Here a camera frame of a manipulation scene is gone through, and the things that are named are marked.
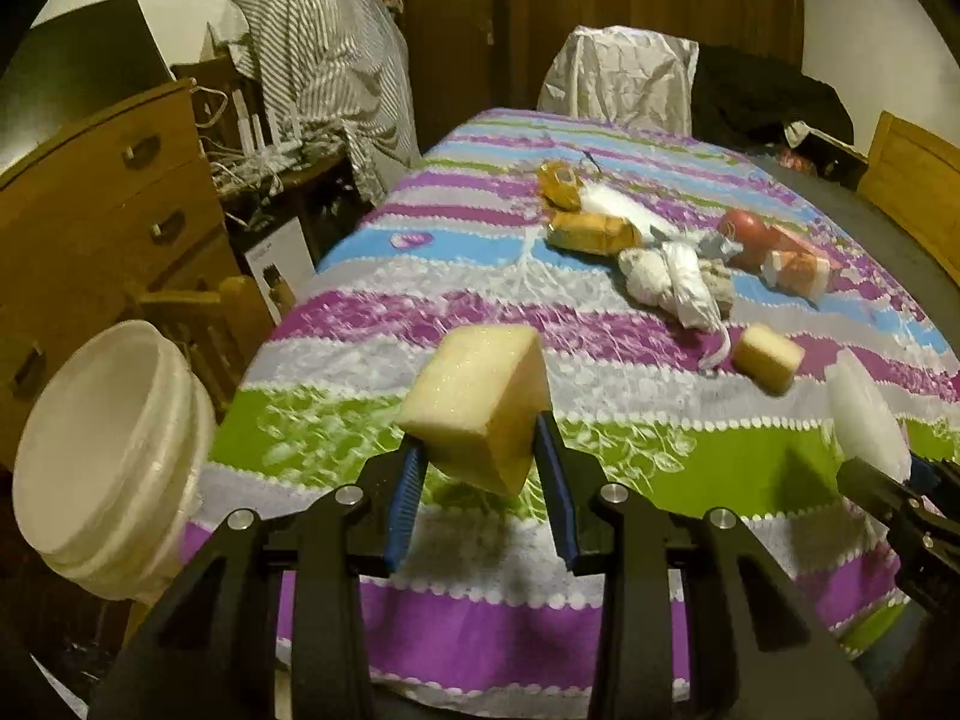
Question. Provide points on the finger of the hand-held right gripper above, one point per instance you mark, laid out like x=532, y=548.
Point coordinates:
x=892, y=510
x=941, y=484

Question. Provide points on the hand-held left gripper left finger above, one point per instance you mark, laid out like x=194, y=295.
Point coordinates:
x=405, y=510

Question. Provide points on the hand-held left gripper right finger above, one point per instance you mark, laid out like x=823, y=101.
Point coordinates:
x=559, y=510

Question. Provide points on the yellow sponge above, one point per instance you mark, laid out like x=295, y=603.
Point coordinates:
x=480, y=397
x=765, y=356

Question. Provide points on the white face mask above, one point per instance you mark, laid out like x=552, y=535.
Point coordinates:
x=694, y=289

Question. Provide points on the white plastic bucket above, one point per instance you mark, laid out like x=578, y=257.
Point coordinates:
x=97, y=450

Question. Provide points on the striped printed tablecloth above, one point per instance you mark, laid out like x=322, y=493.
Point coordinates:
x=600, y=420

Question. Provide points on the crumpled white tissue ball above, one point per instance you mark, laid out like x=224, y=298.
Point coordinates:
x=645, y=274

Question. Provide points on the orange packet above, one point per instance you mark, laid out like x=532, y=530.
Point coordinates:
x=795, y=274

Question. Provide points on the wooden chair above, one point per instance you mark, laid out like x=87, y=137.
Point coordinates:
x=907, y=165
x=240, y=307

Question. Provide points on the white cardboard box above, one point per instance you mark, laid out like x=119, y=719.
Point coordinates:
x=281, y=262

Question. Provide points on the pink box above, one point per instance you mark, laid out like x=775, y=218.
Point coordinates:
x=806, y=241

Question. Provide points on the crumpled beige paper wad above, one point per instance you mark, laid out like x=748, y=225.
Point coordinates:
x=720, y=283

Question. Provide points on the yellow bread packet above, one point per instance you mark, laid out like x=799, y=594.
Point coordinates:
x=592, y=231

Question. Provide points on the grey crumpled wrapper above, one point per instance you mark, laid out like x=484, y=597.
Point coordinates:
x=716, y=244

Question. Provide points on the clear plastic bag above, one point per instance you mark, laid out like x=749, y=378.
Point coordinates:
x=615, y=202

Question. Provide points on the small yellow packet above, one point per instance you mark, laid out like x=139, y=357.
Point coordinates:
x=561, y=184

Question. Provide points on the dark jacket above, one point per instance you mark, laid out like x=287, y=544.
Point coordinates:
x=757, y=97

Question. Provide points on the wooden chest of drawers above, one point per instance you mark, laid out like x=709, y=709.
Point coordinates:
x=90, y=195

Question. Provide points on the grey striped shirt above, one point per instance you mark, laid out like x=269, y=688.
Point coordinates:
x=322, y=37

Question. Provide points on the brown wooden door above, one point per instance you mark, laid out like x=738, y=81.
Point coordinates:
x=442, y=30

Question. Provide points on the black flat screen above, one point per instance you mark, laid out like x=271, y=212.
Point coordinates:
x=75, y=60

